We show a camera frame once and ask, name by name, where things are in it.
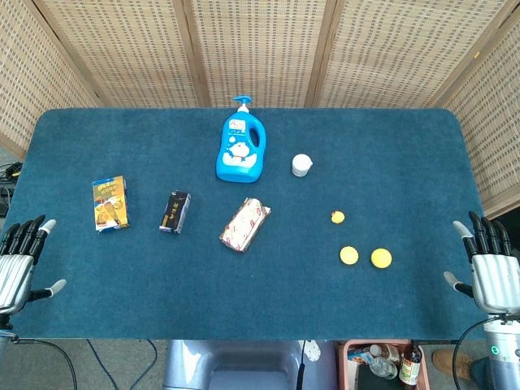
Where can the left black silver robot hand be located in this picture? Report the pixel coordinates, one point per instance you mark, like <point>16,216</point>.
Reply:
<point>16,280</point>

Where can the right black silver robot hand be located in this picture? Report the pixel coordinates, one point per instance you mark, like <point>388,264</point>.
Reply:
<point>495,280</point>

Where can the yellow round disc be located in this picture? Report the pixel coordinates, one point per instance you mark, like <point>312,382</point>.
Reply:
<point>349,256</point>

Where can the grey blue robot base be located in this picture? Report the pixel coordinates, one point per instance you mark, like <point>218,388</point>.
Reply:
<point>243,365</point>

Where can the brown shoe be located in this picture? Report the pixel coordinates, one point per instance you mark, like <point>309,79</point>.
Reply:
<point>451,362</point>

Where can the pink plastic bin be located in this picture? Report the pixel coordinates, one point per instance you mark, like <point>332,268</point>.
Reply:
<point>424,365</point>

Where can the yellow ball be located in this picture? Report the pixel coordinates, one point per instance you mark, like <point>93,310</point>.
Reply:
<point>381,258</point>

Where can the brown labelled bottle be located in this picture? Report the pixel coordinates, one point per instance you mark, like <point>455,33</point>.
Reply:
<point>409,365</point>

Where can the yellow snack box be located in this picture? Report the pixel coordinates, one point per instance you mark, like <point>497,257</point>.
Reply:
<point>110,203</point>

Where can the clear plastic bottle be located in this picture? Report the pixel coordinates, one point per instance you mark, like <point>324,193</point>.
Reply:
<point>382,365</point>

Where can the blue orange packet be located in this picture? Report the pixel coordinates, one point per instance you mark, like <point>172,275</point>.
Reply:
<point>358,356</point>

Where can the woven rattan screen panel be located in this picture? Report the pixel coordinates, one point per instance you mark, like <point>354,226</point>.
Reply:
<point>122,53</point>
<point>491,122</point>
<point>36,81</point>
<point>260,48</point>
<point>398,53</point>

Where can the tiny yellow chick red comb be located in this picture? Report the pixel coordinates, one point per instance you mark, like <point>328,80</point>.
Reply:
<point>338,218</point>

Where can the black carton box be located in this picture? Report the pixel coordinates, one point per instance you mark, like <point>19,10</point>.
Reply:
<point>174,212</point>

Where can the white perforated plate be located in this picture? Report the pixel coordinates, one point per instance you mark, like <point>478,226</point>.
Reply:
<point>313,350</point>

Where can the thin black antenna rod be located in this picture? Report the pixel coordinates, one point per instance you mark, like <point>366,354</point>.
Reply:
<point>301,365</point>

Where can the small white jar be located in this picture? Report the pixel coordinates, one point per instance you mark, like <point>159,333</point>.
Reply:
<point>301,165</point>

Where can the pink white snack packet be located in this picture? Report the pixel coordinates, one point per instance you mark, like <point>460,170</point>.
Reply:
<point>245,225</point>

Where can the blue felt table cover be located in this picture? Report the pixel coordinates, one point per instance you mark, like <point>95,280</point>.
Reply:
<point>260,292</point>

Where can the blue cartoon pump bottle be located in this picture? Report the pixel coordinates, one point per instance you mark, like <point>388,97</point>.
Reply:
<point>239,162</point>

